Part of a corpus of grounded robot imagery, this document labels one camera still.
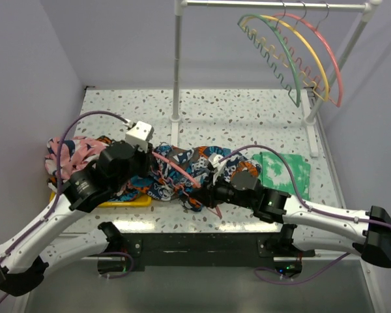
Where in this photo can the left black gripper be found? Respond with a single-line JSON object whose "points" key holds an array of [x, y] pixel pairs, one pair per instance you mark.
{"points": [[146, 158]]}

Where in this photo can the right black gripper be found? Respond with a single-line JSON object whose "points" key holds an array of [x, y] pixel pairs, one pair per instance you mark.
{"points": [[206, 195]]}

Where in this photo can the pink hanger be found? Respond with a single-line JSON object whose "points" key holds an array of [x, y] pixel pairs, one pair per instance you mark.
{"points": [[332, 62], [186, 175]]}

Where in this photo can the blue orange patterned shorts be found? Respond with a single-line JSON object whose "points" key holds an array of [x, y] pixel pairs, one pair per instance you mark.
{"points": [[173, 177]]}

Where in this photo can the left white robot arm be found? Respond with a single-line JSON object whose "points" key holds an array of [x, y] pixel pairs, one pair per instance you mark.
{"points": [[30, 256]]}

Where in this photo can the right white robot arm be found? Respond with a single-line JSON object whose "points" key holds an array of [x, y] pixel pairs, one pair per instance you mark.
{"points": [[305, 225]]}

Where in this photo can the green hanger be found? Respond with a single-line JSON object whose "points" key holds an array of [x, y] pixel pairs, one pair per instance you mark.
{"points": [[267, 52]]}

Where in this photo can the yellow hanger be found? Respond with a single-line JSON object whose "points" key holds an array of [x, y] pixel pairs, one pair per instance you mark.
{"points": [[278, 26]]}

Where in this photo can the yellow plastic tray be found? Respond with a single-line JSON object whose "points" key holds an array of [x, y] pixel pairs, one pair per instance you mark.
{"points": [[141, 201]]}

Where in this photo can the pink floral garment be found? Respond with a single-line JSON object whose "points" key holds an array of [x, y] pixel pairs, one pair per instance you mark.
{"points": [[76, 153]]}

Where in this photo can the orange patterned garment in tray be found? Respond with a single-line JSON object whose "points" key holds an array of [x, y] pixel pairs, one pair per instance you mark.
{"points": [[53, 184]]}

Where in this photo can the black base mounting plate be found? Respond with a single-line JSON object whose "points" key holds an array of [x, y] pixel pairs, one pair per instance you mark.
{"points": [[205, 249]]}

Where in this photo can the white clothes rack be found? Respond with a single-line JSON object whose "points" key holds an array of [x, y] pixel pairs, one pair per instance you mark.
{"points": [[310, 102]]}

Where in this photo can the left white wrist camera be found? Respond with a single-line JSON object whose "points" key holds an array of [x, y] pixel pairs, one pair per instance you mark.
{"points": [[140, 135]]}

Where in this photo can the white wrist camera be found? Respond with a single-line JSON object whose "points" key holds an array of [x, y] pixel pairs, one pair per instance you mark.
{"points": [[140, 135], [216, 167]]}

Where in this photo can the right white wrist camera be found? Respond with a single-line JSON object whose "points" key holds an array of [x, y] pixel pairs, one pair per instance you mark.
{"points": [[216, 167]]}

